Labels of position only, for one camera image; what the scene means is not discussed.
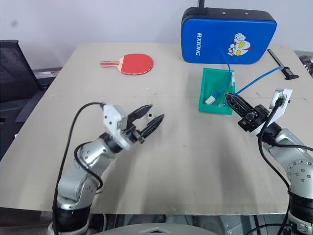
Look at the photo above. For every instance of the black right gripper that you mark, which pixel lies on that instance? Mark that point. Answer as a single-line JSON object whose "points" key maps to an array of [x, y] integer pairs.
{"points": [[256, 118]]}

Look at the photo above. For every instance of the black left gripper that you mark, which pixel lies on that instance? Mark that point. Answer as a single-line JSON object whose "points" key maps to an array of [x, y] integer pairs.
{"points": [[132, 132]]}

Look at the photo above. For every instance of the white coupler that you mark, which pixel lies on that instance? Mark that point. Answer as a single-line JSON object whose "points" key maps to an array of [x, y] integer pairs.
{"points": [[209, 100]]}

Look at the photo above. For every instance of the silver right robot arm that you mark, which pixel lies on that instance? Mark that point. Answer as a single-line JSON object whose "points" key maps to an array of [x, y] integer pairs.
{"points": [[286, 149]]}

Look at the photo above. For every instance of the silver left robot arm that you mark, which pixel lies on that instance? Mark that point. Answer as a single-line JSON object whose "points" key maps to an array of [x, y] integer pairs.
{"points": [[73, 178]]}

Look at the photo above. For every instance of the green plastic bin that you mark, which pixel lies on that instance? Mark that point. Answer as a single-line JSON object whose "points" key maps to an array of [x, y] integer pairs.
{"points": [[212, 83]]}

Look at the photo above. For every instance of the small white cube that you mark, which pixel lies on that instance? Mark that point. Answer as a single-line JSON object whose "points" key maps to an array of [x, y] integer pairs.
{"points": [[149, 115]]}

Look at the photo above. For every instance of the red table tennis paddle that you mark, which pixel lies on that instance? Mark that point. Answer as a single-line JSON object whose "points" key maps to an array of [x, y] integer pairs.
{"points": [[137, 63]]}

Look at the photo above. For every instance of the black caliper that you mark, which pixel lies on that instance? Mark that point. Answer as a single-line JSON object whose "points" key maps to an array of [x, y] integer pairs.
{"points": [[289, 73]]}

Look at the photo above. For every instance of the dark mesh object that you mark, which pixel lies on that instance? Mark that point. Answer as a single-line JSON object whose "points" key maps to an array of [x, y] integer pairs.
{"points": [[308, 64]]}

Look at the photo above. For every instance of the blue RXIONG kick pad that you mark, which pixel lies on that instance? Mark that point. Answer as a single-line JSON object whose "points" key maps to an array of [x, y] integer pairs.
{"points": [[207, 31]]}

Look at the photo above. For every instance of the black pole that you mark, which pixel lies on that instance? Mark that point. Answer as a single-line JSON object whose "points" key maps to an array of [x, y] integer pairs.
{"points": [[201, 3]]}

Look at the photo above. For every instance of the black mesh office chair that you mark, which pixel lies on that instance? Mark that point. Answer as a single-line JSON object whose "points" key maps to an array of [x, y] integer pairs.
{"points": [[12, 68]]}

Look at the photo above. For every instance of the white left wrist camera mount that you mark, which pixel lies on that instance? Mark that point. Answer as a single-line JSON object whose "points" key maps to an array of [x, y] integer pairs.
{"points": [[110, 120]]}

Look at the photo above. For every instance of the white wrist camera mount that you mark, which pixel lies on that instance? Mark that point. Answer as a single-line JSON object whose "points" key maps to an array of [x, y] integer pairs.
{"points": [[110, 120], [286, 98]]}

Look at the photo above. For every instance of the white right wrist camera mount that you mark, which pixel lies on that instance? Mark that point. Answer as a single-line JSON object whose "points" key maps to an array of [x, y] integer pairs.
{"points": [[286, 98]]}

